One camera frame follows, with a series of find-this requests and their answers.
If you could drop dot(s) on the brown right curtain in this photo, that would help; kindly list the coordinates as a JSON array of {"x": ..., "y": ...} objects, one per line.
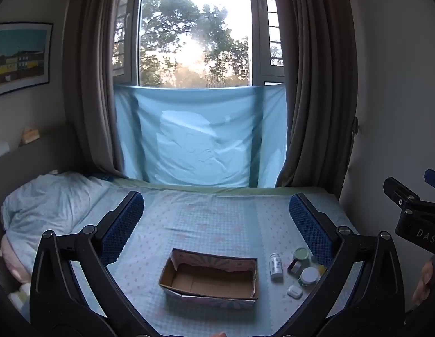
[{"x": 319, "y": 77}]

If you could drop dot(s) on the green lid jar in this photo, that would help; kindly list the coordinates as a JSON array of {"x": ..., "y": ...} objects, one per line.
[{"x": 301, "y": 253}]

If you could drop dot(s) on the wooden tissue box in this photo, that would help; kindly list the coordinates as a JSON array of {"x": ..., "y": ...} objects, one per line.
[{"x": 30, "y": 136}]

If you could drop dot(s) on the white lid jar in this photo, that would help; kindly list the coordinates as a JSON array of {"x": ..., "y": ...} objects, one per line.
[{"x": 309, "y": 276}]

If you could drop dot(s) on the brown curtain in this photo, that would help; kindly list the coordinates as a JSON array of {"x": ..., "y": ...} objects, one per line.
[
  {"x": 91, "y": 70},
  {"x": 319, "y": 77}
]

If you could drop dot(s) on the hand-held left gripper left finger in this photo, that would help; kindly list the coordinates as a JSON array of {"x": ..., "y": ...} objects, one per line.
[{"x": 121, "y": 230}]

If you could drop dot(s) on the light blue hanging cloth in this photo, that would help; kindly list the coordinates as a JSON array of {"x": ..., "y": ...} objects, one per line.
[{"x": 200, "y": 133}]

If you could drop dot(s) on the pink pillow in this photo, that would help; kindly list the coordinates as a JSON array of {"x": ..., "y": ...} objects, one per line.
[{"x": 13, "y": 259}]

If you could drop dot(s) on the glass window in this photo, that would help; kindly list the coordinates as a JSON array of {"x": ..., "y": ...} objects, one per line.
[{"x": 194, "y": 28}]

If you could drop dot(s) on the cardboard box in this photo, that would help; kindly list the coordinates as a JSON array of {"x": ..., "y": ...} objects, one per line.
[{"x": 210, "y": 281}]

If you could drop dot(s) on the small red box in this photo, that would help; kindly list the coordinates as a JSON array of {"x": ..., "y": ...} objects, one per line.
[{"x": 294, "y": 266}]

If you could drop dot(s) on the blue patterned bed sheet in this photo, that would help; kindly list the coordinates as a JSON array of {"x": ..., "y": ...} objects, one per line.
[{"x": 217, "y": 217}]

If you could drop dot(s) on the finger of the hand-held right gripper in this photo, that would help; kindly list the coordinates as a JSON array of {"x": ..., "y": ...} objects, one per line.
[
  {"x": 434, "y": 177},
  {"x": 402, "y": 193}
]

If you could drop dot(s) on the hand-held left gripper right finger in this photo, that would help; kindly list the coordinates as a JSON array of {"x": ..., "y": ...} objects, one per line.
[{"x": 310, "y": 230}]

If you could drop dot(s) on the brown left curtain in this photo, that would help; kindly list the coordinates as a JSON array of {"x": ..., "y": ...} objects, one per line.
[{"x": 91, "y": 70}]

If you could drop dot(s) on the person's right hand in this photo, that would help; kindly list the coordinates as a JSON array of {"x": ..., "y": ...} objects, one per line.
[{"x": 424, "y": 284}]

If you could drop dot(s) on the framed wall poster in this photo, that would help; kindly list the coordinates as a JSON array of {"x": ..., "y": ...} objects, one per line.
[{"x": 19, "y": 56}]

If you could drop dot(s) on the white pill bottle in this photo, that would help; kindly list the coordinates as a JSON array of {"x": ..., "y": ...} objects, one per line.
[{"x": 275, "y": 266}]

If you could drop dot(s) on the white earbuds case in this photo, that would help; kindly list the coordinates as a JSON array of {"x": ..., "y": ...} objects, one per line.
[{"x": 294, "y": 291}]

